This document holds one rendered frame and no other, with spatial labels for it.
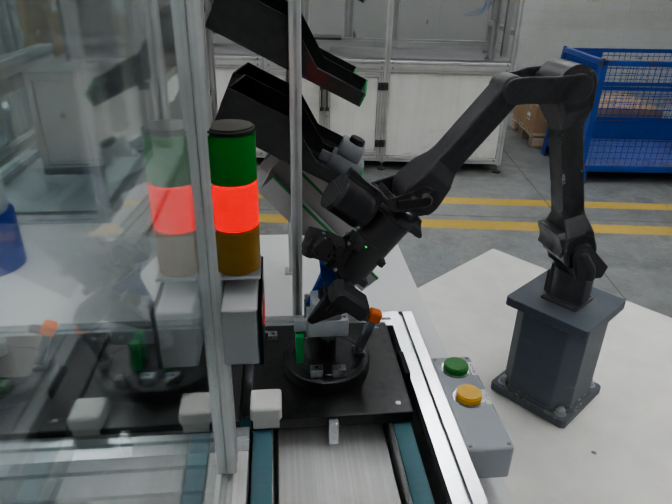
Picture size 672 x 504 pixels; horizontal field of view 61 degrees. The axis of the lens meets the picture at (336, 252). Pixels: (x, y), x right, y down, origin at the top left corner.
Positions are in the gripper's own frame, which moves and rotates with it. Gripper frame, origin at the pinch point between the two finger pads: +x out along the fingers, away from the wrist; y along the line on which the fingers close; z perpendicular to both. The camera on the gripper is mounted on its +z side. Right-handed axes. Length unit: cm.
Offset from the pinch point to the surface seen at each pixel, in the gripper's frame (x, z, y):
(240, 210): -12.4, 22.4, 21.5
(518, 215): -14, -194, -285
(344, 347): 6.2, -9.8, -2.0
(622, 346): -21, -65, -16
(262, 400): 14.4, 0.7, 10.1
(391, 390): 3.8, -16.1, 6.8
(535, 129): -78, -245, -452
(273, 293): 23.8, -7.9, -42.0
